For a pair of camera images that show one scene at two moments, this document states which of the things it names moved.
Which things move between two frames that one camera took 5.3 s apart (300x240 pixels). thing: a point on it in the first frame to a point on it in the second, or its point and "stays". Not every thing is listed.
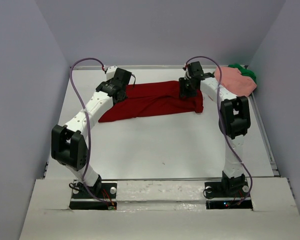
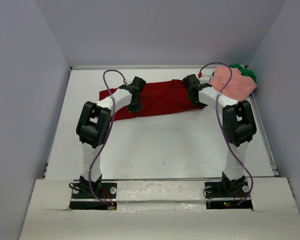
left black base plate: (107, 200) stays
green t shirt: (244, 71) stays
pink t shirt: (232, 80) stays
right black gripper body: (186, 87) to (196, 103)
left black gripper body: (125, 93) to (135, 107)
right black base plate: (217, 198) stays
